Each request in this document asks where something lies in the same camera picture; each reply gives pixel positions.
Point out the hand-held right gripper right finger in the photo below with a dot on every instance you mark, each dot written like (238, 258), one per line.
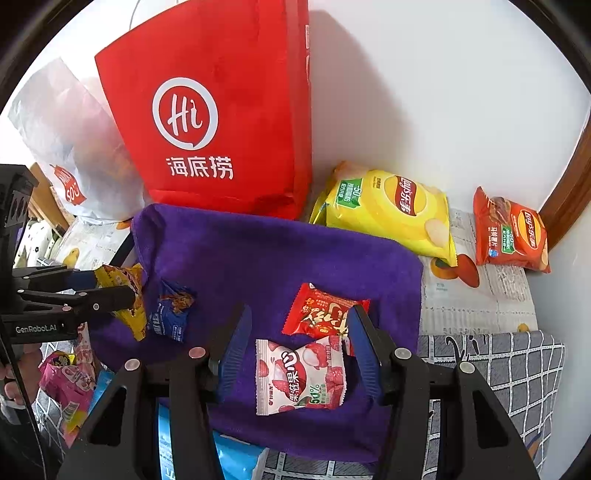
(364, 355)

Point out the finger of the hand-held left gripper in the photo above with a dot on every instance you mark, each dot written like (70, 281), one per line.
(106, 300)
(78, 279)

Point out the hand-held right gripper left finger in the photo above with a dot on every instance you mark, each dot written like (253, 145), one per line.
(235, 350)

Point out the yellow snack packet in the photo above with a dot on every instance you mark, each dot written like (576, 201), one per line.
(129, 314)

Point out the red snack packet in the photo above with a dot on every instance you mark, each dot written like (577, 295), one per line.
(314, 318)

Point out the white pink fruit packet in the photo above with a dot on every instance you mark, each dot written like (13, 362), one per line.
(295, 378)

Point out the blue snack packet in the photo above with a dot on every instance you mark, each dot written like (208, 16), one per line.
(168, 323)

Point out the magenta snack packet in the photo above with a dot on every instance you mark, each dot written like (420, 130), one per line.
(69, 392)

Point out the person's left hand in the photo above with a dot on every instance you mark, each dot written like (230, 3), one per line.
(21, 374)

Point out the white floral pillow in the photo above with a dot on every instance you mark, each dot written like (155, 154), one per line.
(32, 244)

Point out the wooden headboard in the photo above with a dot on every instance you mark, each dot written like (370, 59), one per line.
(46, 203)

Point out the purple towel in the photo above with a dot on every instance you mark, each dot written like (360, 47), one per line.
(258, 249)

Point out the blue tissue pack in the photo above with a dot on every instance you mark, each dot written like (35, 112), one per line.
(235, 461)

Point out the yellow chips bag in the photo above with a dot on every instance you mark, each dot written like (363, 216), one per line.
(392, 217)

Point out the grey checked blanket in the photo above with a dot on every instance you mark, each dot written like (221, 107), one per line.
(508, 369)

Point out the white plastic bag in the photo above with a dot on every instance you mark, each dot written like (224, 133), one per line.
(60, 129)

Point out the orange chips bag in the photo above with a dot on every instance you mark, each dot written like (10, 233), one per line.
(508, 230)

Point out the red paper bag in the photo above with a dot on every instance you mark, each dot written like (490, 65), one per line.
(207, 69)

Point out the brown wooden door frame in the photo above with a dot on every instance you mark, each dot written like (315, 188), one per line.
(568, 198)

